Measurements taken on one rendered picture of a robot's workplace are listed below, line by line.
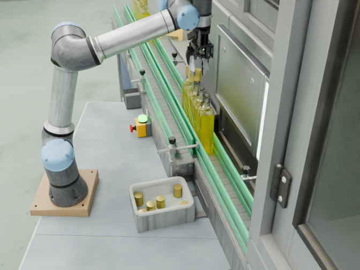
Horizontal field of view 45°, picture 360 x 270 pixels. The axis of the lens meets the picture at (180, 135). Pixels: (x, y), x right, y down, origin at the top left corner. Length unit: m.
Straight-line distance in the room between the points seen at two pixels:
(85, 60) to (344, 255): 1.06
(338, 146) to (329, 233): 0.12
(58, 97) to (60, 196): 0.38
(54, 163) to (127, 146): 0.54
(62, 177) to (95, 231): 0.23
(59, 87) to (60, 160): 0.26
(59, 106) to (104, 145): 0.50
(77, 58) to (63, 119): 0.34
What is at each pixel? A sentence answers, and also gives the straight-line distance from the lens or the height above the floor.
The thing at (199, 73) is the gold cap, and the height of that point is 1.19.
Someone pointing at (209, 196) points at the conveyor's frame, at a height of 0.87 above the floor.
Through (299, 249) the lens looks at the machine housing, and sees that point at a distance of 0.64.
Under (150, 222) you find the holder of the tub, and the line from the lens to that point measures 1.62.
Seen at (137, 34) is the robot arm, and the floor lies 1.44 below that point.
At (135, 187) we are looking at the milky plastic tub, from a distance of 1.70.
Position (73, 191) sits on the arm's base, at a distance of 1.70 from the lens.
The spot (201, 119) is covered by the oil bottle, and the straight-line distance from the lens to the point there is 1.67.
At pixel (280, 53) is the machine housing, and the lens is 0.55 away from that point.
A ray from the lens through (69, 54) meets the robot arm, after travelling 1.42.
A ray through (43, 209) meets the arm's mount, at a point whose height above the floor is 0.78.
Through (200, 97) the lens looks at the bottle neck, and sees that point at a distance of 1.71.
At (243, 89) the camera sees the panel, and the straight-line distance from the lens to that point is 1.63.
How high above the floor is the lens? 1.96
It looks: 35 degrees down
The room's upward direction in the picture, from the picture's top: straight up
